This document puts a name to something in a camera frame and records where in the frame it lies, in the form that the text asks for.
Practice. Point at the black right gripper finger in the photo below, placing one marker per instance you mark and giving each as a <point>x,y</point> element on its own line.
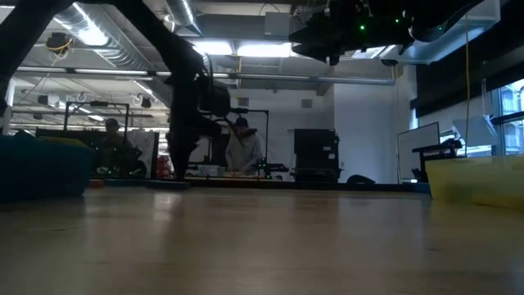
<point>313,43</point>

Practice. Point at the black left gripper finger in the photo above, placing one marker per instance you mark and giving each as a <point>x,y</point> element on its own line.
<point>180,162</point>

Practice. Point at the yellow block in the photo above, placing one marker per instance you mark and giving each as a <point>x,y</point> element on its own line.
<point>61,142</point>

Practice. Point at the yellow bin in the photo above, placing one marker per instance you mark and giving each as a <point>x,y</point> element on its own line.
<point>475,180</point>

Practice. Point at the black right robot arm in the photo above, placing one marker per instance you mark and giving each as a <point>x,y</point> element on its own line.
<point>409,20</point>

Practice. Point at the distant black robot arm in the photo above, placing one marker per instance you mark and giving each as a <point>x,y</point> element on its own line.
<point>270,167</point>

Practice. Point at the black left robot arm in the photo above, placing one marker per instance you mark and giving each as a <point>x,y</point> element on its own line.
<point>163,41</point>

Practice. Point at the white storage box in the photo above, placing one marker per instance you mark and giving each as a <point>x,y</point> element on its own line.
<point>210,170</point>

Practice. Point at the white patterned sheet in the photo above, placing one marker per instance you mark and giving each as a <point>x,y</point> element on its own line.
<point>143,143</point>

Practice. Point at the grey ceiling pipe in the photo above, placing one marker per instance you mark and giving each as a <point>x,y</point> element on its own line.
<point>286,78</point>

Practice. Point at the black cabinet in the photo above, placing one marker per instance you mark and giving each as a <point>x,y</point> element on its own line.
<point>223,151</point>
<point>315,153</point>

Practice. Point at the ceiling light panel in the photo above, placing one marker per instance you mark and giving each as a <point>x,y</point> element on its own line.
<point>213,47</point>
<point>264,50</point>

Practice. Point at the blue block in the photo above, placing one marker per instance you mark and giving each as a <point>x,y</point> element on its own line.
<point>417,187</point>
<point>123,183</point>

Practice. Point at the person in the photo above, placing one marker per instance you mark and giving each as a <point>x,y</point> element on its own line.
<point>112,143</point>
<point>243,149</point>

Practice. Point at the pink block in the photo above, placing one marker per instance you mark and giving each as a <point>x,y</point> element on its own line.
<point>96,183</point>

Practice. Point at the ceiling air unit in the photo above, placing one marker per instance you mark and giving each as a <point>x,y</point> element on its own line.
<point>450,41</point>

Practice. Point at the ceiling light strip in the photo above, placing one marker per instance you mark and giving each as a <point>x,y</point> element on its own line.
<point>92,34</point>

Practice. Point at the whiteboard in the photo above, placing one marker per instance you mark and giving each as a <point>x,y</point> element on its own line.
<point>417,149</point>

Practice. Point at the blue bin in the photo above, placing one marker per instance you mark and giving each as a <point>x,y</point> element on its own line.
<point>41,168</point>

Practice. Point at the black bag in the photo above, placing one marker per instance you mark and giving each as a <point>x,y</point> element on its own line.
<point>360,179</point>

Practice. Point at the black desk equipment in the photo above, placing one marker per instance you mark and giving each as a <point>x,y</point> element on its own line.
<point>438,148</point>

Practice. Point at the window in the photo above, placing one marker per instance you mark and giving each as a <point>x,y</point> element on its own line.
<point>511,119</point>

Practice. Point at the black frame rig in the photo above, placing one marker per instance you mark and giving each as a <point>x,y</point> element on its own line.
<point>98,104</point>
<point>267,135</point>

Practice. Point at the ribbed silver air duct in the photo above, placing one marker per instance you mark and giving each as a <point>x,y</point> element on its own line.
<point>118,53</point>

